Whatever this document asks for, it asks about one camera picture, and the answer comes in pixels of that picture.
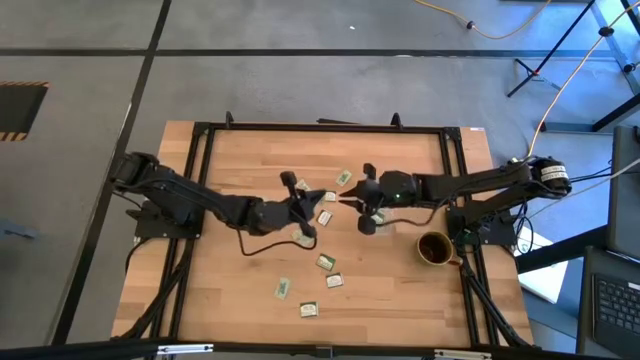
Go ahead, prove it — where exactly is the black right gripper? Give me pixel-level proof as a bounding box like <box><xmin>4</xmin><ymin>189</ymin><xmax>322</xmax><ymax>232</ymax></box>
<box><xmin>338</xmin><ymin>163</ymin><xmax>385</xmax><ymax>236</ymax></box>

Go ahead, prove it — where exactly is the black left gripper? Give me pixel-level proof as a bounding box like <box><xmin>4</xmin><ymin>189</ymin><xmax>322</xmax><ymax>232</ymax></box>
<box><xmin>280</xmin><ymin>171</ymin><xmax>327</xmax><ymax>239</ymax></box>

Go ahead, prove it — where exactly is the clear plastic bin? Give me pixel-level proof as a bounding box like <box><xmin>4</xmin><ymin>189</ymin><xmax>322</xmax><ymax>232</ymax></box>
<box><xmin>369</xmin><ymin>205</ymin><xmax>395</xmax><ymax>236</ymax></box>

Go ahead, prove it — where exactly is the olive green ceramic mug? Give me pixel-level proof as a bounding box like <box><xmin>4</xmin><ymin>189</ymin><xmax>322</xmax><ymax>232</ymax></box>
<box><xmin>417</xmin><ymin>230</ymin><xmax>464</xmax><ymax>267</ymax></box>

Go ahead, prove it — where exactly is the white sheet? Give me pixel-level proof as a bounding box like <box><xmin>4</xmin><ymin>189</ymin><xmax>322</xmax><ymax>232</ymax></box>
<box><xmin>517</xmin><ymin>227</ymin><xmax>570</xmax><ymax>305</ymax></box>

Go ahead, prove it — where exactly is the black desk brace bar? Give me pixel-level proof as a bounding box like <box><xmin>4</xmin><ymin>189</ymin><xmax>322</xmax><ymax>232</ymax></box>
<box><xmin>514</xmin><ymin>223</ymin><xmax>609</xmax><ymax>275</ymax></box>

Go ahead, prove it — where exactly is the black standing desk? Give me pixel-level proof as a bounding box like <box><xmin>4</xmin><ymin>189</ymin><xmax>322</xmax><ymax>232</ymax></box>
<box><xmin>505</xmin><ymin>0</ymin><xmax>640</xmax><ymax>134</ymax></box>

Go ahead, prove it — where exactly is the grey monitor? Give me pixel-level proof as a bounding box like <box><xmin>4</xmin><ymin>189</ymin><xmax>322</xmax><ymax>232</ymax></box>
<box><xmin>607</xmin><ymin>124</ymin><xmax>640</xmax><ymax>261</ymax></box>

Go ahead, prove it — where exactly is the black rig beam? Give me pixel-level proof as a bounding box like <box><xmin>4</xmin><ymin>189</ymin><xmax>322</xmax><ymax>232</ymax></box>
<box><xmin>0</xmin><ymin>338</ymin><xmax>640</xmax><ymax>360</ymax></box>

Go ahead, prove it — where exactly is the laptop keyboard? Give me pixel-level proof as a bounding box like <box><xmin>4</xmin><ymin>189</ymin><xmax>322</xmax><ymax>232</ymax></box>
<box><xmin>575</xmin><ymin>245</ymin><xmax>640</xmax><ymax>360</ymax></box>

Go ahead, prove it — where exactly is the black floor hatch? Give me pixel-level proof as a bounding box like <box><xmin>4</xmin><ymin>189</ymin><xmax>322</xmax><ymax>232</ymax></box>
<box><xmin>0</xmin><ymin>81</ymin><xmax>50</xmax><ymax>142</ymax></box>

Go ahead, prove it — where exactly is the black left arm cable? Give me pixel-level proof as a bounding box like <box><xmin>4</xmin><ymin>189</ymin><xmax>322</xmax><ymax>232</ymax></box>
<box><xmin>234</xmin><ymin>227</ymin><xmax>319</xmax><ymax>257</ymax></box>

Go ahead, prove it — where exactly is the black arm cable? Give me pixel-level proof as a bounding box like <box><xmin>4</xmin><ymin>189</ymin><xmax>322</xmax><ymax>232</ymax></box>
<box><xmin>234</xmin><ymin>227</ymin><xmax>319</xmax><ymax>257</ymax></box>
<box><xmin>382</xmin><ymin>197</ymin><xmax>454</xmax><ymax>228</ymax></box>

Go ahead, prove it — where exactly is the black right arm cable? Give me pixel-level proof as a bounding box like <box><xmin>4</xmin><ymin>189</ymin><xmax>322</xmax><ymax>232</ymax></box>
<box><xmin>382</xmin><ymin>197</ymin><xmax>454</xmax><ymax>228</ymax></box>

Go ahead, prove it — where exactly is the black aluminium table frame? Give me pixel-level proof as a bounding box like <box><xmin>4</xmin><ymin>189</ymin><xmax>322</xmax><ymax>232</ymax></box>
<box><xmin>112</xmin><ymin>110</ymin><xmax>536</xmax><ymax>351</ymax></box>

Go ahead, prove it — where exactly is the yellow extension cable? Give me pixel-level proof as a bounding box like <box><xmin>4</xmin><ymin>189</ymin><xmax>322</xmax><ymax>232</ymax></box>
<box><xmin>509</xmin><ymin>0</ymin><xmax>640</xmax><ymax>166</ymax></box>

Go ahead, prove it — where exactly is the silver metal bracket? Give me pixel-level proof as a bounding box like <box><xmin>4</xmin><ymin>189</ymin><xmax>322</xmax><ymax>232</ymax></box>
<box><xmin>156</xmin><ymin>343</ymin><xmax>215</xmax><ymax>356</ymax></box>
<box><xmin>432</xmin><ymin>348</ymin><xmax>494</xmax><ymax>360</ymax></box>

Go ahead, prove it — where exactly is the yellow cable with black ball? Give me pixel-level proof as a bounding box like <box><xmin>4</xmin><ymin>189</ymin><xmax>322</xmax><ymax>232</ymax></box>
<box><xmin>414</xmin><ymin>0</ymin><xmax>553</xmax><ymax>40</ymax></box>

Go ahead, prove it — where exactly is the white cable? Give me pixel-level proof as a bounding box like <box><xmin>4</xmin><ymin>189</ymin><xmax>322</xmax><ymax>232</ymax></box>
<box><xmin>529</xmin><ymin>158</ymin><xmax>640</xmax><ymax>219</ymax></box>

